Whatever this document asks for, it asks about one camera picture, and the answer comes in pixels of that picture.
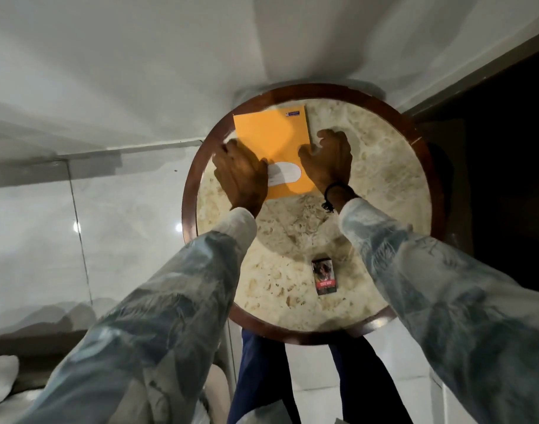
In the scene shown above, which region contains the person's left leg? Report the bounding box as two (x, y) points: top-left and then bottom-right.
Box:
(226, 328), (302, 424)

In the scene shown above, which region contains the person's right hand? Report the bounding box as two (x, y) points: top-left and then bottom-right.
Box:
(298, 129), (354, 196)

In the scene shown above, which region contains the black wrist band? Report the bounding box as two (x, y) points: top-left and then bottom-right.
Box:
(321, 181), (360, 213)

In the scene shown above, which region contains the round marble table wooden rim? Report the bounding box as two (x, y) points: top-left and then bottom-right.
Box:
(181, 83), (447, 346)

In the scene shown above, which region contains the person's right forearm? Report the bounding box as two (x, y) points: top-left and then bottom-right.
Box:
(326, 186), (539, 424)

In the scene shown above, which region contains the small dark printed box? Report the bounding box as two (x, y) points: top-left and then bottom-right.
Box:
(311, 258), (339, 296)

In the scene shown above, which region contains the person's right leg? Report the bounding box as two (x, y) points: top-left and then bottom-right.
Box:
(328, 333), (414, 424)

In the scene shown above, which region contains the orange notebook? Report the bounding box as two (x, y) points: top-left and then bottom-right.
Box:
(232, 104), (319, 200)

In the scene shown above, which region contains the person's left hand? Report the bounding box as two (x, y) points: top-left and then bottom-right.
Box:
(212, 139), (270, 218)

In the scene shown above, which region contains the person's leg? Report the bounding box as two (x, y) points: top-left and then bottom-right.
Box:
(226, 328), (302, 424)
(328, 333), (414, 424)

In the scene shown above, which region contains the person's left forearm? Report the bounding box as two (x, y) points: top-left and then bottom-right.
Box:
(13, 206), (258, 424)

